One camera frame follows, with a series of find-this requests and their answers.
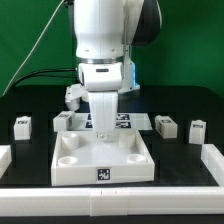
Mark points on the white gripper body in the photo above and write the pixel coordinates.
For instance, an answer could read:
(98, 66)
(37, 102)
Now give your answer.
(102, 82)

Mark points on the white square tabletop tray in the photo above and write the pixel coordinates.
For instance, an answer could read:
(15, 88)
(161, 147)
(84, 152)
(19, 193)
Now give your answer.
(80, 158)

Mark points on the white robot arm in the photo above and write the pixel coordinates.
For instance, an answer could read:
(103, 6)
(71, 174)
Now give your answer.
(104, 30)

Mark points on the white plate with fiducial tags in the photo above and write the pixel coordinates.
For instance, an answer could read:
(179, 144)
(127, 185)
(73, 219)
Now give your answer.
(139, 121)

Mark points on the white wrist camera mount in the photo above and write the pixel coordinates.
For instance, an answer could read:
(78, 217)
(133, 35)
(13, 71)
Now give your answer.
(74, 94)

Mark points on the white U-shaped fence wall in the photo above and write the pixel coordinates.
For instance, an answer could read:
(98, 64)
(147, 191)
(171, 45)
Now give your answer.
(121, 201)

